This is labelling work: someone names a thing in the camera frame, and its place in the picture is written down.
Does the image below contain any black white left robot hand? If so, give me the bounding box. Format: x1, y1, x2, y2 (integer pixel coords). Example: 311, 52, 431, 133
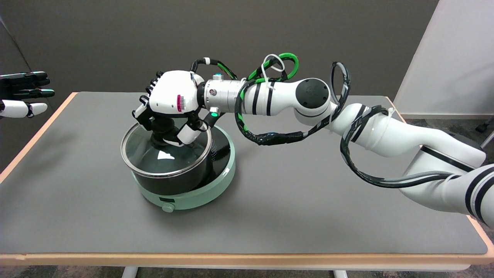
0, 71, 55, 119

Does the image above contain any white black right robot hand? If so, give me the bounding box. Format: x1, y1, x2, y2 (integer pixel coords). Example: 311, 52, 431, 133
132, 70, 207, 147

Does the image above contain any glass pot lid black knob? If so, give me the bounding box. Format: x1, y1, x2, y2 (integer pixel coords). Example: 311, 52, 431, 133
120, 120, 212, 179

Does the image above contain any mint green induction cooker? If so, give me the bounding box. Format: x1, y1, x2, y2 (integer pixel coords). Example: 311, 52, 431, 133
137, 124, 236, 213

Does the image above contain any dark wheeled chair base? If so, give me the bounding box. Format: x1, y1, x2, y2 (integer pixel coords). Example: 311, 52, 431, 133
475, 116, 494, 149

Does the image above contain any black saucepan with long handle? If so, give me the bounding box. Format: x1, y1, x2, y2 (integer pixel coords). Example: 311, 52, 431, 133
131, 113, 226, 197

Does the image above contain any black wrapped arm cable bundle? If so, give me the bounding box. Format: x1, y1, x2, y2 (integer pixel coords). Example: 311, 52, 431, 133
191, 58, 464, 189

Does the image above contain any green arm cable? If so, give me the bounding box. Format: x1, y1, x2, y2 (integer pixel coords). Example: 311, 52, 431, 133
216, 53, 300, 130

